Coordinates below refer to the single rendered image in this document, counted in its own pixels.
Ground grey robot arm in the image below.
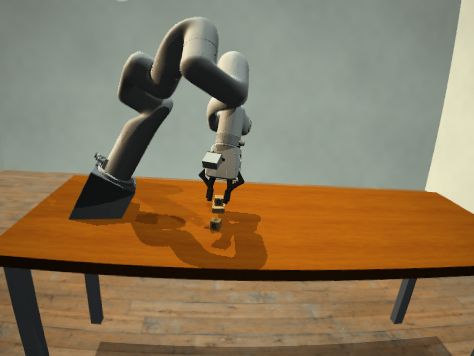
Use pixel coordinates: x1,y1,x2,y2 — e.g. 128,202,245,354
94,17,252,186

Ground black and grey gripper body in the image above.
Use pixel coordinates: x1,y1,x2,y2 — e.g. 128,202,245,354
205,143,242,182

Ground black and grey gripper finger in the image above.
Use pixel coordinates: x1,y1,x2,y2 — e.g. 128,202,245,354
223,171,244,204
199,169,216,201

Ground beige calendar cube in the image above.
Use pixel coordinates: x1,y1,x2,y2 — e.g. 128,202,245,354
209,217,222,231
214,195,223,206

